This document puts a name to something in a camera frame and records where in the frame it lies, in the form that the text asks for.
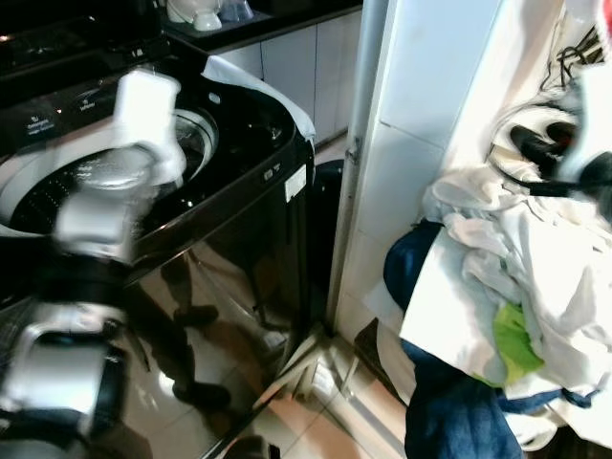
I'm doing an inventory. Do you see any black top-load washing machine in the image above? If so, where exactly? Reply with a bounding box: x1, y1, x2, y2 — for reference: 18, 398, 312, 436
0, 36, 318, 459

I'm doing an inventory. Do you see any white crumpled garment pile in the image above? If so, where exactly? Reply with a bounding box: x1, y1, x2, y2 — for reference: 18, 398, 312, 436
400, 170, 612, 450

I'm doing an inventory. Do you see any grey vertical corner pipe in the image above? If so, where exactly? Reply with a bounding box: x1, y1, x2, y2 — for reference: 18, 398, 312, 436
325, 0, 391, 331

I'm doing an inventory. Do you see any bright green cloth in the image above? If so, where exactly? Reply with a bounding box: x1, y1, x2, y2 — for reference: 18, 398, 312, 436
492, 301, 546, 387

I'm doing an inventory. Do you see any black countertop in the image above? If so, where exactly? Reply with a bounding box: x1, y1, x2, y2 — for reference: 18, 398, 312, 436
161, 0, 366, 55

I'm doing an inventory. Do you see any white cloth behind washer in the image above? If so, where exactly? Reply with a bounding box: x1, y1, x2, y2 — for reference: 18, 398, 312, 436
203, 55, 317, 142

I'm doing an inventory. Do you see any dark blue denim garment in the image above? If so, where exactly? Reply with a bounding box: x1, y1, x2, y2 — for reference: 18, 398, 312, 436
382, 220, 596, 459

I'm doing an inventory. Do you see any white ceramic cup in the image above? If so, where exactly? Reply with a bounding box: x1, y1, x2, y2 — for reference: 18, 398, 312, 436
189, 0, 227, 32

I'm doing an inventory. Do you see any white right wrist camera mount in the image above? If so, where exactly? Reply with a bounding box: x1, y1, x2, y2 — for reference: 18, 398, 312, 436
557, 61, 612, 185

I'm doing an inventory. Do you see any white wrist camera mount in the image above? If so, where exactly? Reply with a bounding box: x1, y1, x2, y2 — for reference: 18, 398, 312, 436
557, 61, 612, 185
112, 68, 185, 185

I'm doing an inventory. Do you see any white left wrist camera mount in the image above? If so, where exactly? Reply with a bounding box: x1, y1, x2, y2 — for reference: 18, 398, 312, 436
112, 68, 185, 185

